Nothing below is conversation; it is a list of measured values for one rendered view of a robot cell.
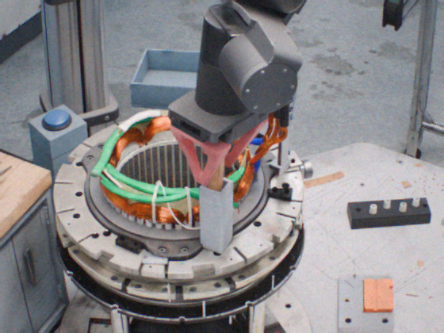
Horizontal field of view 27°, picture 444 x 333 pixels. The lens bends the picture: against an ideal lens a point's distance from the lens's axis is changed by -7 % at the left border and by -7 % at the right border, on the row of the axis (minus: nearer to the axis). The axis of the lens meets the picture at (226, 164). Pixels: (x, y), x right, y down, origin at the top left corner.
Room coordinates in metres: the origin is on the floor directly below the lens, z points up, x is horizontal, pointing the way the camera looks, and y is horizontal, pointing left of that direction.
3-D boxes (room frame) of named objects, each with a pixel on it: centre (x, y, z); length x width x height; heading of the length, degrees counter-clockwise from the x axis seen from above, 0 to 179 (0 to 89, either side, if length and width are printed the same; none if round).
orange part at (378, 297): (1.03, -0.24, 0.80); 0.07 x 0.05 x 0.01; 176
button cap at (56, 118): (1.18, 0.26, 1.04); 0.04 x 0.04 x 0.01
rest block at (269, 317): (0.97, -0.05, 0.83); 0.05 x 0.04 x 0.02; 25
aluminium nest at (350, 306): (1.02, -0.22, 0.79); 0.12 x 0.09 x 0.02; 176
